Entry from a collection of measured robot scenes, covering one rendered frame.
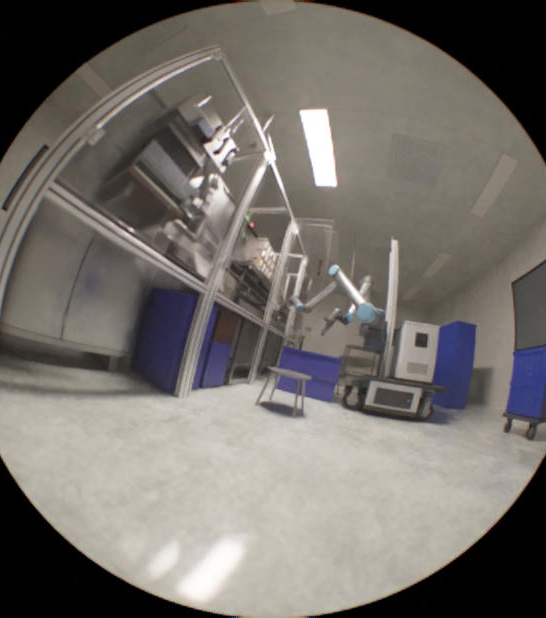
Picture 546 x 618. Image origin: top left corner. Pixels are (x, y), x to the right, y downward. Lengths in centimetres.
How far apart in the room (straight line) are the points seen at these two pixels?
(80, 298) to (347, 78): 256
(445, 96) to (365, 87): 80
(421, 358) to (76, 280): 229
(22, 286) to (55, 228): 26
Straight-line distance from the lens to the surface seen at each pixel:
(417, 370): 188
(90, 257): 103
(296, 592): 43
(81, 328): 105
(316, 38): 233
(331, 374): 192
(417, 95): 248
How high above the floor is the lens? 38
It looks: 11 degrees up
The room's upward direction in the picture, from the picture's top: 14 degrees clockwise
